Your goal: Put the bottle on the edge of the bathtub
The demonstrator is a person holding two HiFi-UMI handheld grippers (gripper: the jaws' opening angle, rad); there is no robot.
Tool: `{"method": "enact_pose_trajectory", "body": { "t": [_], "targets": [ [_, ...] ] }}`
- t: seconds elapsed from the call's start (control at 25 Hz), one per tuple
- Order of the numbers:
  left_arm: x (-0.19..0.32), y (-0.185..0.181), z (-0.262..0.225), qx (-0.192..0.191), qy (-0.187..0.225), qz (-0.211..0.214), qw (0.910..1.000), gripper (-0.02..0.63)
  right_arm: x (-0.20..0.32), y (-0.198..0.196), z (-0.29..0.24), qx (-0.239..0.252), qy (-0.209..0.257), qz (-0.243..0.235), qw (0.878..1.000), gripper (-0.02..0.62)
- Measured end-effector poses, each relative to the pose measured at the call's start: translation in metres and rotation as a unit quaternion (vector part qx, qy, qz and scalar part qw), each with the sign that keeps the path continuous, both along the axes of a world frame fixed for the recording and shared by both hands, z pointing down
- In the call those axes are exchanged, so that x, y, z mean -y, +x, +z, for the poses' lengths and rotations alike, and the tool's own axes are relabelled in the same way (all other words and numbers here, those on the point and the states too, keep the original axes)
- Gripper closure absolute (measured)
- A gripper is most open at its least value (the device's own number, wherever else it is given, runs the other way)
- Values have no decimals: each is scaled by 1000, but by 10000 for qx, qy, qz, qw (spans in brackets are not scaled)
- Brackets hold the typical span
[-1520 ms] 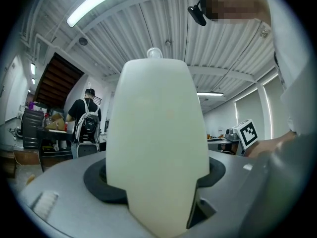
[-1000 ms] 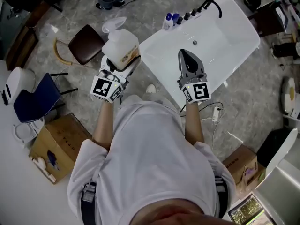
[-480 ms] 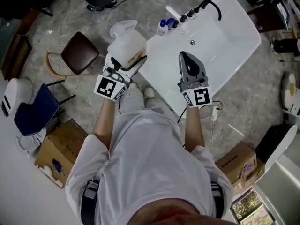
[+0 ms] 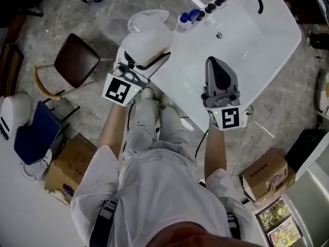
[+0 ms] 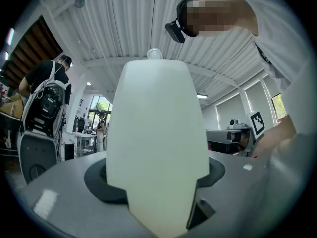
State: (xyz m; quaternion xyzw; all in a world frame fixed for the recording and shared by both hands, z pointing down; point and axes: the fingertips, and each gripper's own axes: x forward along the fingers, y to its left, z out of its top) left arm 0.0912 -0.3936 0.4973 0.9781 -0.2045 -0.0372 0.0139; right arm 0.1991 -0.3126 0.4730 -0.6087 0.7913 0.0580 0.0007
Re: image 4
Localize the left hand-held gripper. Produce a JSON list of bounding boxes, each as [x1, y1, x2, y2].
[[102, 50, 172, 108]]

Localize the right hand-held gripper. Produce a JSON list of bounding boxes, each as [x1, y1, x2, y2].
[[200, 56, 245, 132]]

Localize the translucent white plastic bottle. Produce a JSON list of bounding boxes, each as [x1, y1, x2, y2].
[[120, 9, 175, 67]]

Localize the white bathtub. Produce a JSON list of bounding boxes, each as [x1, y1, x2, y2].
[[116, 0, 303, 133]]

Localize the person's left forearm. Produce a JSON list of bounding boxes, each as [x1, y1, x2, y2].
[[97, 102, 130, 162]]

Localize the person's right forearm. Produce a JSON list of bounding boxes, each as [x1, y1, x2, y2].
[[204, 127, 227, 180]]

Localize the small blue-capped white bottle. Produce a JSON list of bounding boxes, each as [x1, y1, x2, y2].
[[175, 12, 192, 33]]

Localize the person's left white shoe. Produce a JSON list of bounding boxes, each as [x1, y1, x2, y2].
[[140, 87, 155, 100]]

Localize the person's white shoe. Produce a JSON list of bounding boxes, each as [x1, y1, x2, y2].
[[140, 87, 155, 100], [160, 93, 174, 107]]

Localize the person's right white shoe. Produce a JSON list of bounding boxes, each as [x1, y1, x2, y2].
[[160, 93, 174, 107]]

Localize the white power strip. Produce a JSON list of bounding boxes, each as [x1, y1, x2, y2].
[[240, 104, 254, 129]]

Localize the blue plastic container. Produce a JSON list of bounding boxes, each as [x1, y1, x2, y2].
[[189, 8, 206, 23]]

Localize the person's light grey trousers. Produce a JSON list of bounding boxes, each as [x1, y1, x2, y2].
[[122, 97, 191, 162]]

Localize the brown seat wooden chair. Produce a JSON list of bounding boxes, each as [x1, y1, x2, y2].
[[32, 32, 114, 102]]

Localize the cardboard box with print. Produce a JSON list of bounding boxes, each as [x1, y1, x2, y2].
[[241, 146, 297, 203]]

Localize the open cardboard box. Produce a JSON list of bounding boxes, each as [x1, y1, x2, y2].
[[44, 132, 98, 206]]

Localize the blue seat black chair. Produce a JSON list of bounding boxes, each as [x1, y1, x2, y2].
[[13, 90, 81, 166]]

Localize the person's white shirt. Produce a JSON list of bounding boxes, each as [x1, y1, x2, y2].
[[70, 145, 261, 247]]

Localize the wooden table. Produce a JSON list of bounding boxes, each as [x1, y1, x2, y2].
[[0, 13, 25, 98]]

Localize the white rounded appliance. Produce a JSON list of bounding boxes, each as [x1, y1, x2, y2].
[[0, 93, 32, 142]]

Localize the grey metal cabinet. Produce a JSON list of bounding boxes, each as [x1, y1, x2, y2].
[[282, 153, 329, 247]]

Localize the white round fan base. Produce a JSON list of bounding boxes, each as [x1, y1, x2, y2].
[[21, 148, 53, 183]]

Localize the black cable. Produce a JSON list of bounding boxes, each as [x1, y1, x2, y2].
[[194, 128, 209, 160], [122, 101, 136, 162]]

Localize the white cable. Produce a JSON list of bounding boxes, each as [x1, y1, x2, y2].
[[227, 104, 255, 178]]

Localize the grey harness strap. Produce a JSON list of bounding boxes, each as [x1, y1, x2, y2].
[[225, 211, 242, 240], [95, 199, 118, 247]]

